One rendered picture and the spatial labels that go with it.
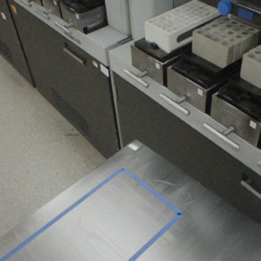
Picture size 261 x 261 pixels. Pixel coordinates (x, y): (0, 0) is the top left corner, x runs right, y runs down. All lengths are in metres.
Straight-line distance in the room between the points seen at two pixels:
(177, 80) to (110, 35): 0.40
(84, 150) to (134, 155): 1.19
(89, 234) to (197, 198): 0.19
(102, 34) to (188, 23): 0.36
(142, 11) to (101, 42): 0.19
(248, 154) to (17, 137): 1.44
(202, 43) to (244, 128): 0.24
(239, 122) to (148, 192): 0.29
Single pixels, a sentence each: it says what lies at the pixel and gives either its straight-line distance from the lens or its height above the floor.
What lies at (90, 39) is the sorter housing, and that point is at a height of 0.73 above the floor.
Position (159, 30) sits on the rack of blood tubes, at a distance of 0.96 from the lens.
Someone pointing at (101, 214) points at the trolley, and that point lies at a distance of 0.61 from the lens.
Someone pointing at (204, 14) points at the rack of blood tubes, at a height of 0.86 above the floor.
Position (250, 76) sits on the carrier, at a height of 0.84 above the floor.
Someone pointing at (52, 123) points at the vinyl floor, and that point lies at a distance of 2.06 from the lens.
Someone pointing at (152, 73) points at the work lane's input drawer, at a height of 0.76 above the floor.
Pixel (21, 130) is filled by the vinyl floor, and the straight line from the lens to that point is 2.08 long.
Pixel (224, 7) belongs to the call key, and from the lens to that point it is 0.80.
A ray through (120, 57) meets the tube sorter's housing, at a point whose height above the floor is 0.73.
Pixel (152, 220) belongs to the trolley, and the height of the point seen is 0.82.
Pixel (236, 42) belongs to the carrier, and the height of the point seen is 0.88.
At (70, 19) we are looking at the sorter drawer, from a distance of 1.31.
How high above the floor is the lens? 1.32
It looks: 43 degrees down
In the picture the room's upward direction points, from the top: 6 degrees counter-clockwise
